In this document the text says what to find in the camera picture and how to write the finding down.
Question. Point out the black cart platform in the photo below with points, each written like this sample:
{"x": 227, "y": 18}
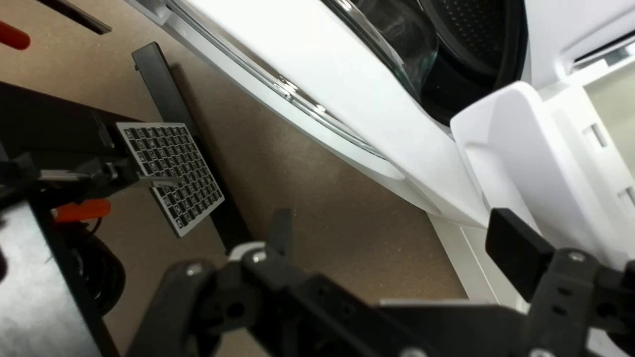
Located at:
{"x": 41, "y": 289}

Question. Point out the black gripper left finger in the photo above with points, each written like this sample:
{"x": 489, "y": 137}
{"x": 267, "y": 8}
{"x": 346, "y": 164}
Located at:
{"x": 265, "y": 309}

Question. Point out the white detergent tray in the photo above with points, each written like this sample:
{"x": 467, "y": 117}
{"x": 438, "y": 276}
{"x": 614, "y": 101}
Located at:
{"x": 529, "y": 151}

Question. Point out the black grid-patterned device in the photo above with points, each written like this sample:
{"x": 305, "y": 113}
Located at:
{"x": 160, "y": 79}

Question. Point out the checkered calibration board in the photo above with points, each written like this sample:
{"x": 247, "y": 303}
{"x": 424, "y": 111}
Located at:
{"x": 174, "y": 174}

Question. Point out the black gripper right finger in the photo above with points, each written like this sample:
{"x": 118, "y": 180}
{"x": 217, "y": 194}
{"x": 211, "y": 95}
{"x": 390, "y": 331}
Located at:
{"x": 569, "y": 297}

